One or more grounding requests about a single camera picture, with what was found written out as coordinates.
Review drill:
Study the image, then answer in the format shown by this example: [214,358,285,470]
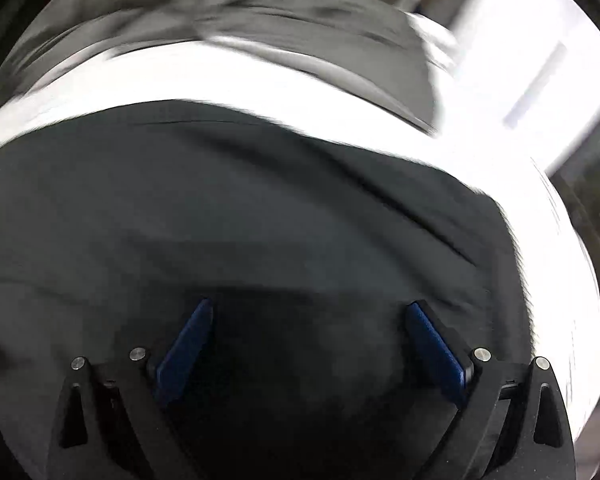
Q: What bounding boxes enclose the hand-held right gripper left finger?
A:
[47,299,214,480]

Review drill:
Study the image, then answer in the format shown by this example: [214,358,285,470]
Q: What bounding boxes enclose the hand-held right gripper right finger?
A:
[405,301,578,480]

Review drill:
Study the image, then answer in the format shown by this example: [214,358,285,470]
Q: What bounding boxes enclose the black pants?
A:
[0,100,536,480]

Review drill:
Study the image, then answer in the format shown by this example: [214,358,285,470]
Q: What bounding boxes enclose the grey-green jacket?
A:
[0,0,438,136]

